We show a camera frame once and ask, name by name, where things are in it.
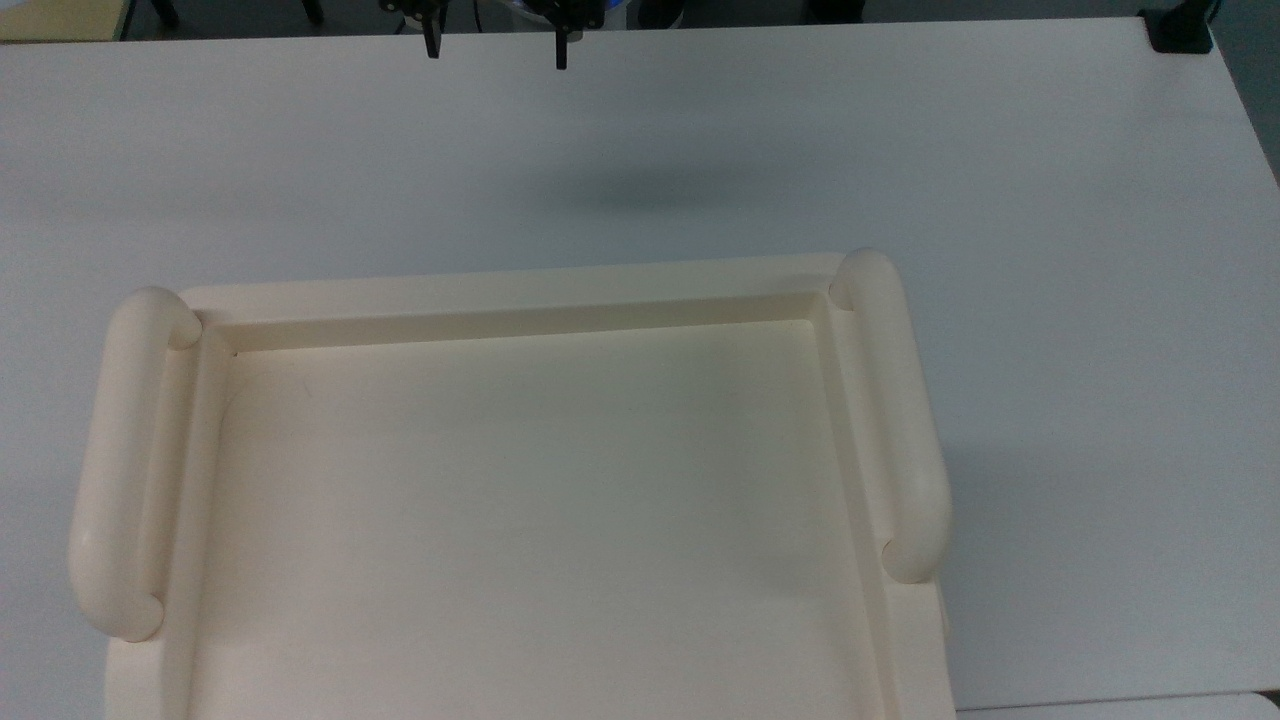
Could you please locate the cream tubular carry handle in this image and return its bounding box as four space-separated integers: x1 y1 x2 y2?
828 248 952 585
68 287 204 642

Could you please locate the yellow wooden table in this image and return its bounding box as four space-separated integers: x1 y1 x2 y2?
0 0 126 43

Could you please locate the cream plastic cabinet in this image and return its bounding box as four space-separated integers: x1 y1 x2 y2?
68 248 956 720

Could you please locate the black table clamp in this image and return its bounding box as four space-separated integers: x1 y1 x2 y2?
1140 5 1216 54

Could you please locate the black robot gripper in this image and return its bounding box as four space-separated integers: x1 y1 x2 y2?
378 0 609 71

